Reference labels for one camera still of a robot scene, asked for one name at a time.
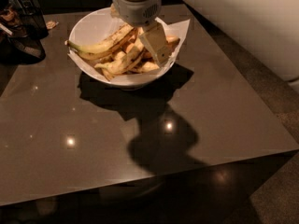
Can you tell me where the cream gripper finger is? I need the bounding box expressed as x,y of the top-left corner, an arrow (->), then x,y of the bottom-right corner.
139,21 -> 171,67
110,4 -> 120,18

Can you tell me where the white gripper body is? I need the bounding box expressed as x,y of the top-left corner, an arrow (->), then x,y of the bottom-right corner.
112,0 -> 162,27

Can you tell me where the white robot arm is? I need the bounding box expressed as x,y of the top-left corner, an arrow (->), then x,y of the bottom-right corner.
113,0 -> 299,91

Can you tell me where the white bowl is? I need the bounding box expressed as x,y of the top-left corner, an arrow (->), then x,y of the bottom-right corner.
67,7 -> 177,89

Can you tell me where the long spotted banana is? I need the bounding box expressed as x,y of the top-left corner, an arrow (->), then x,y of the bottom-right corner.
64,24 -> 135,53

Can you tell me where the white paper liner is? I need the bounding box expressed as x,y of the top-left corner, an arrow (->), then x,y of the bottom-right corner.
67,14 -> 191,86

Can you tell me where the pale fruit piece bottom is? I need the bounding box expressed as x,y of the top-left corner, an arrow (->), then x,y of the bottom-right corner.
131,62 -> 159,74

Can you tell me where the small crumpled wrapper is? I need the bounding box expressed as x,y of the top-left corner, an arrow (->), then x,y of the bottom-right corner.
46,21 -> 58,30

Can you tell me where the black mesh basket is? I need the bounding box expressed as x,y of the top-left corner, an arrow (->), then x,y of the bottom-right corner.
20,7 -> 49,39

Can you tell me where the dark appliance with strap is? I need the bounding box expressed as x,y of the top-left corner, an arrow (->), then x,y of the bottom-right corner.
0,2 -> 46,64

